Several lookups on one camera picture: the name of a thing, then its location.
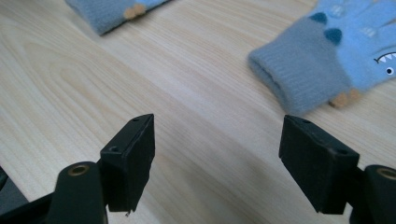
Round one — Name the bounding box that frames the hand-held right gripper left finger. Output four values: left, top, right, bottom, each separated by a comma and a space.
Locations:
100, 113, 156, 216

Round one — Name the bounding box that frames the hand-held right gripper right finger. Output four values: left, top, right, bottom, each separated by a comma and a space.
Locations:
278, 115, 361, 216

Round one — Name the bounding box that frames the blue knitted dinosaur glove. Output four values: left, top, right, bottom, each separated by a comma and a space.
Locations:
64, 0, 173, 35
247, 0, 396, 116

